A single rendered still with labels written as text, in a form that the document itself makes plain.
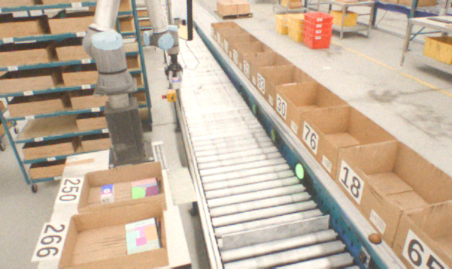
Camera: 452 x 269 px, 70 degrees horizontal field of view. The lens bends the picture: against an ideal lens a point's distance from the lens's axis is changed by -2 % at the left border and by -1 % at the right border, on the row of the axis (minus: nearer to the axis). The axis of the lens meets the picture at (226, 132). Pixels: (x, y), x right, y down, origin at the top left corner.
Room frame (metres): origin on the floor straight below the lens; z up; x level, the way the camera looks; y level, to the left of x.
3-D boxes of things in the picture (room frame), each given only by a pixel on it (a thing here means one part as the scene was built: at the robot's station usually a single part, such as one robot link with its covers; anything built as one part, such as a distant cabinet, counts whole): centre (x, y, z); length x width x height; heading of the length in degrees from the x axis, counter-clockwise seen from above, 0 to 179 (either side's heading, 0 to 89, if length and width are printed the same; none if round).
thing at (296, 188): (1.27, -0.13, 0.72); 0.52 x 0.05 x 0.05; 101
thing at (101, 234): (0.96, 0.45, 0.80); 0.38 x 0.28 x 0.10; 102
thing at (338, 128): (1.39, -0.58, 0.96); 0.39 x 0.29 x 0.17; 11
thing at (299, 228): (0.99, -0.19, 0.76); 0.46 x 0.01 x 0.09; 101
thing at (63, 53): (2.63, 1.07, 1.19); 0.40 x 0.30 x 0.10; 101
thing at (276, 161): (1.53, -0.08, 0.72); 0.52 x 0.05 x 0.05; 101
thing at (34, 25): (2.52, 1.53, 1.39); 0.40 x 0.30 x 0.10; 99
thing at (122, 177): (1.27, 0.50, 0.80); 0.38 x 0.28 x 0.10; 103
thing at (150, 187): (1.28, 0.41, 0.78); 0.19 x 0.14 x 0.02; 16
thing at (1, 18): (2.51, 1.62, 1.41); 0.19 x 0.13 x 0.14; 9
